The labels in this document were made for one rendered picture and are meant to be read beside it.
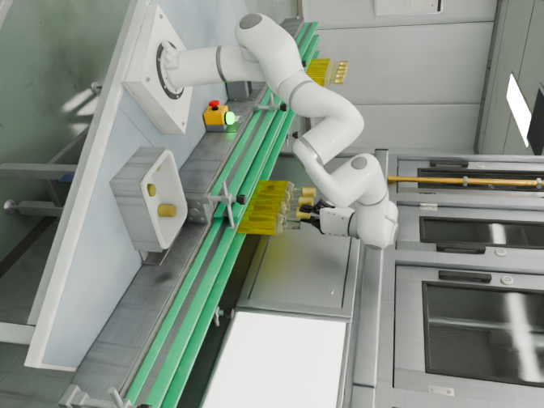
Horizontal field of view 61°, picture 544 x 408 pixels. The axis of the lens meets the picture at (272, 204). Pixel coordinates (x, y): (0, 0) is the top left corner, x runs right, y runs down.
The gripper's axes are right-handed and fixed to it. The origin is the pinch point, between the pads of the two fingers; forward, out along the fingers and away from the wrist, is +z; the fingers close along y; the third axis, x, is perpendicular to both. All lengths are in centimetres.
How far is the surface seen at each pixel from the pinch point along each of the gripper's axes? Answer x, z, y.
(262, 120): -31.5, 31.4, 13.0
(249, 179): -3.4, 22.1, 6.4
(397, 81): -568, 121, -206
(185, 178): 14.1, 33.4, 15.9
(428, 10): -578, 86, -105
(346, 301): 20.0, -20.6, -11.4
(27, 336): 77, 29, 17
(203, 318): 46.6, 8.9, -2.2
